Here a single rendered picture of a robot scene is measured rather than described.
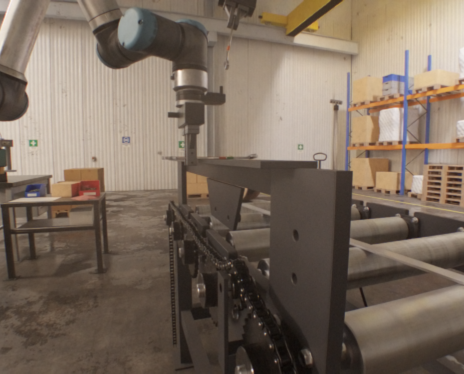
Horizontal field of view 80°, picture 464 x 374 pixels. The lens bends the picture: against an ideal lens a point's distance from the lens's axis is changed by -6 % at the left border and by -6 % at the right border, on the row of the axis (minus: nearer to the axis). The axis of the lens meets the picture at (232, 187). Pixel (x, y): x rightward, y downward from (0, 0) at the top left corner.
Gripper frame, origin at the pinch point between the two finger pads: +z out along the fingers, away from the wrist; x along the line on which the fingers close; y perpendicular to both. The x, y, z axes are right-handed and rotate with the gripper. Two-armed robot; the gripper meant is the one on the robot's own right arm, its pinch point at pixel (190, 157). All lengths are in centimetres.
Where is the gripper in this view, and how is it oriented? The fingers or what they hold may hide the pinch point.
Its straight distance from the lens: 77.5
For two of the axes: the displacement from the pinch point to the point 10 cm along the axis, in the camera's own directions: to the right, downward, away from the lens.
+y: -9.5, 0.3, -3.1
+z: 0.0, 9.9, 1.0
